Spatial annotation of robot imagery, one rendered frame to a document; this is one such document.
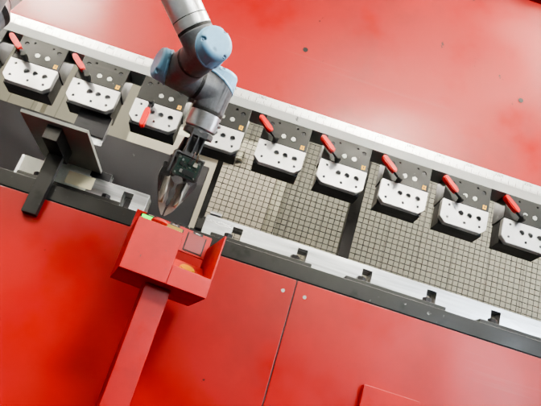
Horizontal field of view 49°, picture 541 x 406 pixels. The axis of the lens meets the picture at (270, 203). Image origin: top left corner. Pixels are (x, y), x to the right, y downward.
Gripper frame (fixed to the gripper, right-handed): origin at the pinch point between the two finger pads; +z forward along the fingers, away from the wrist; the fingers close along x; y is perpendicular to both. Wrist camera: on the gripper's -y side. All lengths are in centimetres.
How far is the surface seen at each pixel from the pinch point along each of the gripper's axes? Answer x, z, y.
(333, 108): 41, -49, -41
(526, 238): 107, -34, -17
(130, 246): -4.6, 9.4, 10.7
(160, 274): 3.5, 12.6, 11.9
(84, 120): -28, -14, -51
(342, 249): 86, -10, -98
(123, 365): 3.6, 32.8, 13.9
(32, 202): -29.7, 12.0, -23.9
